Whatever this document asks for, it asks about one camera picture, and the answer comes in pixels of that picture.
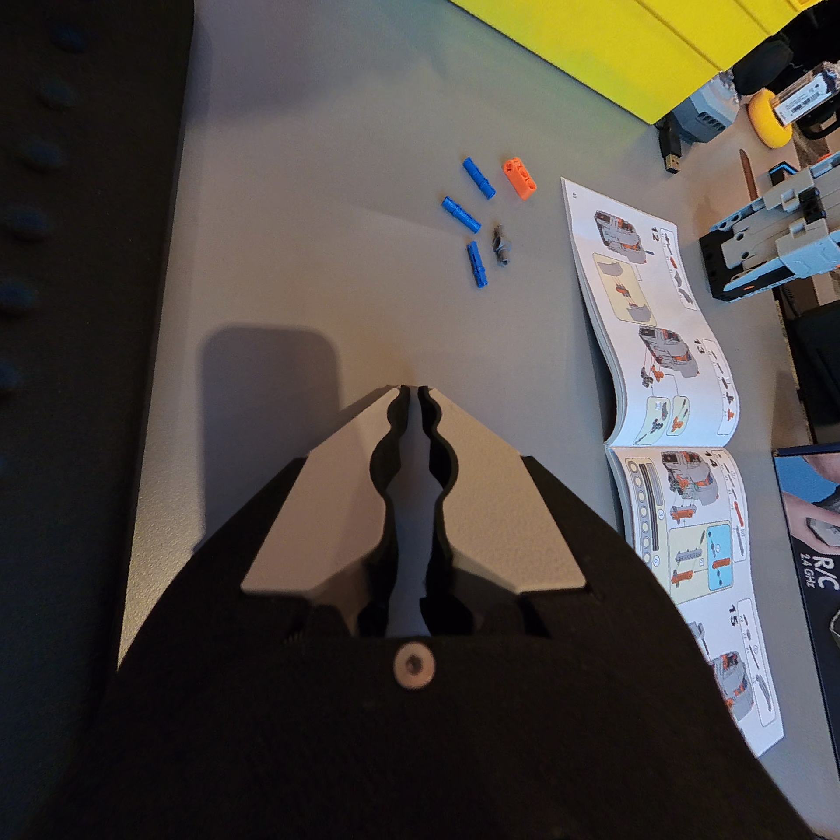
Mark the partly built toy robot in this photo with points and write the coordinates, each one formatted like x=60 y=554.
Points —
x=761 y=243

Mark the small grey axle pin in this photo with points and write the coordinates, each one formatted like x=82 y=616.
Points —
x=502 y=247

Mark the black usb dongle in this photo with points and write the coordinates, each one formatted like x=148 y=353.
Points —
x=669 y=148

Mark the grey desk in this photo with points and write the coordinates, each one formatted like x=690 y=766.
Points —
x=328 y=197

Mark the blue connector pin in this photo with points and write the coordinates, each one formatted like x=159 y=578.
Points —
x=478 y=178
x=460 y=214
x=478 y=264

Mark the orange connector brick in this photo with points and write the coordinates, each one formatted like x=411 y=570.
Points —
x=520 y=178

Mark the small black box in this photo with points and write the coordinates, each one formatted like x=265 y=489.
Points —
x=781 y=172

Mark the white instruction booklet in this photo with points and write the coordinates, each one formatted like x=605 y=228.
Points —
x=630 y=315

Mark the blue toy robot box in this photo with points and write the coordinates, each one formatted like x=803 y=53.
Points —
x=814 y=525

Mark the yellow plastic bin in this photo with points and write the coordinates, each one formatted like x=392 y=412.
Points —
x=590 y=39

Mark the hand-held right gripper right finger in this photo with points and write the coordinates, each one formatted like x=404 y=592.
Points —
x=512 y=525

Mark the grey battery box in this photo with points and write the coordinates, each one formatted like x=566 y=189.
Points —
x=705 y=115

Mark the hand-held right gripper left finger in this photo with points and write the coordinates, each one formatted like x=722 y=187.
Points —
x=321 y=525

